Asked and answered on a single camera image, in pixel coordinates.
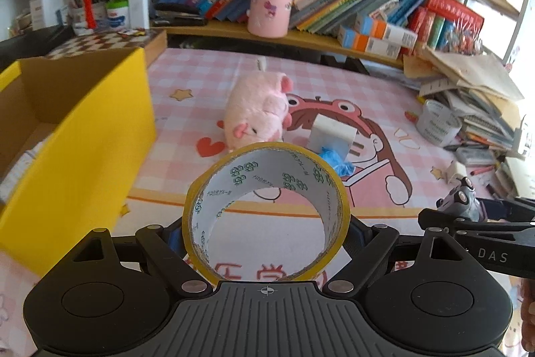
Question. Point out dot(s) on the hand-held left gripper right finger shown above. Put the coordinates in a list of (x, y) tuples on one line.
[(356, 240)]

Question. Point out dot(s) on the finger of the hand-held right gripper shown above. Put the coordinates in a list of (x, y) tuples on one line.
[(443, 220), (514, 208)]

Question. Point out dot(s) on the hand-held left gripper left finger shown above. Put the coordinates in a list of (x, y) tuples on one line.
[(154, 252)]

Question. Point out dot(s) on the small grey toy car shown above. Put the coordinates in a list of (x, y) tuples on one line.
[(459, 198)]

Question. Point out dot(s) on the small white case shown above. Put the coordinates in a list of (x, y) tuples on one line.
[(455, 172)]

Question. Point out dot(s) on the blue wrapper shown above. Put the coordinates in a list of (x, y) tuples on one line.
[(338, 163)]

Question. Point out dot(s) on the yellow cardboard box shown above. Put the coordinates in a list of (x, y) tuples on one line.
[(83, 173)]

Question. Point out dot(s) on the yellow tape roll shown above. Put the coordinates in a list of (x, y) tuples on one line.
[(259, 164)]

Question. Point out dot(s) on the pink checked cloth desktop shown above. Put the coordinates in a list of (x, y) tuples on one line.
[(188, 66)]

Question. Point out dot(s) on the person's right hand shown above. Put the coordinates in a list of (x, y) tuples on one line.
[(528, 315)]

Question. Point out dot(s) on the grey pencil case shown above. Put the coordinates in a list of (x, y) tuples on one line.
[(474, 156)]

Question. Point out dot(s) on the grey tape roll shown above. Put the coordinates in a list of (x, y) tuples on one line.
[(436, 127)]

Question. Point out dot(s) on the white charger block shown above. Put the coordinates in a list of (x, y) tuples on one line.
[(330, 135)]

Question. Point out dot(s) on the pile of papers and notebooks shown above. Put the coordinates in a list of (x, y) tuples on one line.
[(472, 85)]

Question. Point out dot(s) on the pink pig plush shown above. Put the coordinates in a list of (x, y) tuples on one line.
[(255, 106)]

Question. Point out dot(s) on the orange white carton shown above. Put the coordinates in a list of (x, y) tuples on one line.
[(368, 43), (388, 31)]

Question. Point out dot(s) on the thick red dictionary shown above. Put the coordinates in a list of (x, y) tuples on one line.
[(455, 10)]

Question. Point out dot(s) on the checkered game board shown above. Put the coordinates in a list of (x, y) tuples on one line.
[(104, 43)]

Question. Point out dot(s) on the black stapler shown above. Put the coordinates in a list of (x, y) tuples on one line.
[(177, 16)]

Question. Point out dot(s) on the white jar green lid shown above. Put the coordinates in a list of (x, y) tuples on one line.
[(117, 16)]

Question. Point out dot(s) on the pen cup with brushes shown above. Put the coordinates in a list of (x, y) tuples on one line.
[(79, 18)]

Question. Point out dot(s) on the red tassel ornament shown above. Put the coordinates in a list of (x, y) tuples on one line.
[(87, 1)]

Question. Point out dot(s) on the white wall plug charger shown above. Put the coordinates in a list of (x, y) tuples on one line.
[(520, 135)]

